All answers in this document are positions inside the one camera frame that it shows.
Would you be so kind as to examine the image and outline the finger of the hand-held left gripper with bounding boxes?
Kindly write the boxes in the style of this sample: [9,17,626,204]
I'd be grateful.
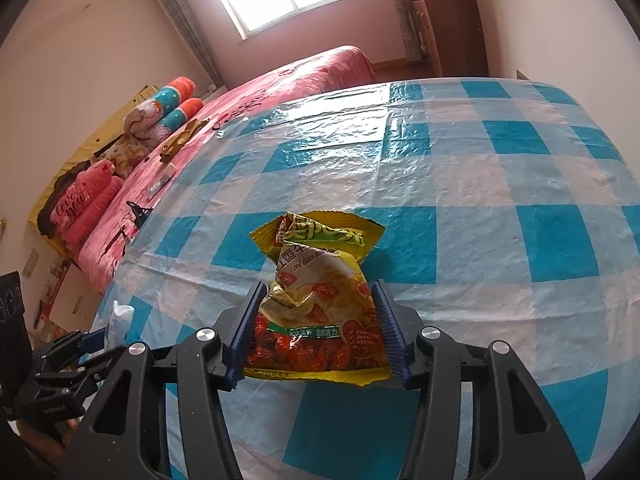
[25,349,124,392]
[34,327,109,362]

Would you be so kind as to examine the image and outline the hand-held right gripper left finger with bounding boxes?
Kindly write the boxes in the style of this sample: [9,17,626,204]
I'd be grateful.
[59,280,268,480]

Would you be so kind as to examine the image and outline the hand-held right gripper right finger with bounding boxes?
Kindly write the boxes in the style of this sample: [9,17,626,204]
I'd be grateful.
[371,279,587,480]

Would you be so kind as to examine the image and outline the white blue mask packet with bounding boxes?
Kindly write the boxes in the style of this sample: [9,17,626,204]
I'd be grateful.
[107,300,136,348]

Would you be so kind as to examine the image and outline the yellow red dates packet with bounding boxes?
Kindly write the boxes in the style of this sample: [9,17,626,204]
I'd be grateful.
[242,210,392,386]

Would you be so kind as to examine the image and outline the person's left forearm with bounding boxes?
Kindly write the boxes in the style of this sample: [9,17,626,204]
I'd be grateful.
[10,407,83,476]

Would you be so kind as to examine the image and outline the white cardboard box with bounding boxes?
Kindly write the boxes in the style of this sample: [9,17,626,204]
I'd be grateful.
[32,255,96,336]

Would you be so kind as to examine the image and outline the blue checkered tablecloth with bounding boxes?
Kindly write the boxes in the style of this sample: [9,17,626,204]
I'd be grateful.
[87,77,640,480]

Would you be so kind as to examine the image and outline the pink black heart pillow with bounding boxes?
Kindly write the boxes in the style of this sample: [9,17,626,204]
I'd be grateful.
[37,160,116,241]

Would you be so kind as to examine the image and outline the pink bolster pillow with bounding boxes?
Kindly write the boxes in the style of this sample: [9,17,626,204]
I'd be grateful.
[60,175,126,251]

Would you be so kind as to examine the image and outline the brown floral pillow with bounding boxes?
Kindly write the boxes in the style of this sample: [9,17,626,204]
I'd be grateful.
[92,135,151,178]

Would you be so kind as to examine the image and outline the brown cloth strip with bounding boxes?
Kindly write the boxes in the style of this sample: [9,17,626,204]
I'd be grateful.
[160,117,211,163]

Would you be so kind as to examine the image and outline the orange teal bolster pillow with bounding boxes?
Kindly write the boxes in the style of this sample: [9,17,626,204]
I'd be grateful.
[162,97,206,128]
[150,76,198,106]

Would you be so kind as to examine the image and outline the bed with pink sheet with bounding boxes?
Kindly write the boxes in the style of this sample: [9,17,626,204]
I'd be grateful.
[75,45,378,296]

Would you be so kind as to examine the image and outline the standing air conditioner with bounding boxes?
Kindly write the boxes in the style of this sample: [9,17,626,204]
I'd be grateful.
[150,0,226,88]

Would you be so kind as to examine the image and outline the wooden cabinet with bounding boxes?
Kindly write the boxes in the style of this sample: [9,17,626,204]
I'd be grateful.
[410,0,491,78]

